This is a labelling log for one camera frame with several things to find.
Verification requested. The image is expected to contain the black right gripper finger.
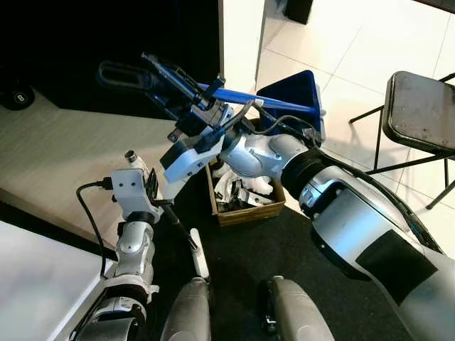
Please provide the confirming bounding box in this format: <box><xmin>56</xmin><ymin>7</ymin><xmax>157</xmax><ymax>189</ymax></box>
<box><xmin>146</xmin><ymin>67</ymin><xmax>203</xmax><ymax>118</ymax></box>
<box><xmin>178</xmin><ymin>67</ymin><xmax>225</xmax><ymax>100</ymax></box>

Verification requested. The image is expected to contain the white and black broom handle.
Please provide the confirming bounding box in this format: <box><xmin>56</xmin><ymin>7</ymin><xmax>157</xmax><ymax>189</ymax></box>
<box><xmin>123</xmin><ymin>149</ymin><xmax>212</xmax><ymax>279</ymax></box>

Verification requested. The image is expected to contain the blue long-handled dustpan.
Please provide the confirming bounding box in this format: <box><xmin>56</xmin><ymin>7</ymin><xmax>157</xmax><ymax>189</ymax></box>
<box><xmin>97</xmin><ymin>52</ymin><xmax>326</xmax><ymax>139</ymax></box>

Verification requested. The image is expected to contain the large black floor mat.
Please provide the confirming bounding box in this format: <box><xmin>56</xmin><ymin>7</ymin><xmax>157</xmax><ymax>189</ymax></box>
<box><xmin>146</xmin><ymin>178</ymin><xmax>420</xmax><ymax>341</ymax></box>

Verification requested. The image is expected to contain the brown cardboard box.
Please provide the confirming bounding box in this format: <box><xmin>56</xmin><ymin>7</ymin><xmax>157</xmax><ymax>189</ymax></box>
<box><xmin>206</xmin><ymin>117</ymin><xmax>287</xmax><ymax>228</ymax></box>

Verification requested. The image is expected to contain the black folding chair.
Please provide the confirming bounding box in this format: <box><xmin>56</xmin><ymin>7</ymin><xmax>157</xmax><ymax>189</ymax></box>
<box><xmin>348</xmin><ymin>70</ymin><xmax>455</xmax><ymax>210</ymax></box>

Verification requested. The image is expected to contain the black ball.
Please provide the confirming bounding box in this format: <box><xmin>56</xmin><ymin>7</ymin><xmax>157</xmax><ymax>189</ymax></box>
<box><xmin>0</xmin><ymin>82</ymin><xmax>35</xmax><ymax>111</ymax></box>

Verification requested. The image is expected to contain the grey right robot leg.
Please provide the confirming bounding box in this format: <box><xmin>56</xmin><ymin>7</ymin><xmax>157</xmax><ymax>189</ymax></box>
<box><xmin>259</xmin><ymin>276</ymin><xmax>335</xmax><ymax>341</ymax></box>

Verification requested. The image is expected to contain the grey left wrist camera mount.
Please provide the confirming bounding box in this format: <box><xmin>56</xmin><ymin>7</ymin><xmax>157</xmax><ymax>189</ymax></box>
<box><xmin>110</xmin><ymin>168</ymin><xmax>161</xmax><ymax>222</ymax></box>

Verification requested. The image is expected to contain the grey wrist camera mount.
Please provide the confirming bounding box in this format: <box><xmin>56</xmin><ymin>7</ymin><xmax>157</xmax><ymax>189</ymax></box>
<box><xmin>160</xmin><ymin>107</ymin><xmax>235</xmax><ymax>184</ymax></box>
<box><xmin>110</xmin><ymin>168</ymin><xmax>161</xmax><ymax>222</ymax></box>

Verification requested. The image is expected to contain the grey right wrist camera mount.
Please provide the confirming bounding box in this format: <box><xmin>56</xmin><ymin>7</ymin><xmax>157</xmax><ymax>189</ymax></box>
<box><xmin>160</xmin><ymin>107</ymin><xmax>235</xmax><ymax>184</ymax></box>

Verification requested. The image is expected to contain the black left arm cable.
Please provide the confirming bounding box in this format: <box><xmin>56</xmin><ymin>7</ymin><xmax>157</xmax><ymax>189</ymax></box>
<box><xmin>76</xmin><ymin>178</ymin><xmax>114</xmax><ymax>278</ymax></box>

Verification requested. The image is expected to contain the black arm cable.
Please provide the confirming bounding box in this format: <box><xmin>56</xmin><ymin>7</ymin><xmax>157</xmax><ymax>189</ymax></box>
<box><xmin>224</xmin><ymin>99</ymin><xmax>321</xmax><ymax>146</ymax></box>
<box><xmin>76</xmin><ymin>178</ymin><xmax>114</xmax><ymax>278</ymax></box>

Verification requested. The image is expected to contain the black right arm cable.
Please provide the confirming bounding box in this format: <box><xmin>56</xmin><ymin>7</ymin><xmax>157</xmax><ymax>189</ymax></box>
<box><xmin>224</xmin><ymin>99</ymin><xmax>321</xmax><ymax>146</ymax></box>

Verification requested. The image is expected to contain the black furniture post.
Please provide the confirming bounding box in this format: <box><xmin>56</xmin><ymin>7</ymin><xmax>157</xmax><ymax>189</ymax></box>
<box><xmin>284</xmin><ymin>0</ymin><xmax>314</xmax><ymax>26</ymax></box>

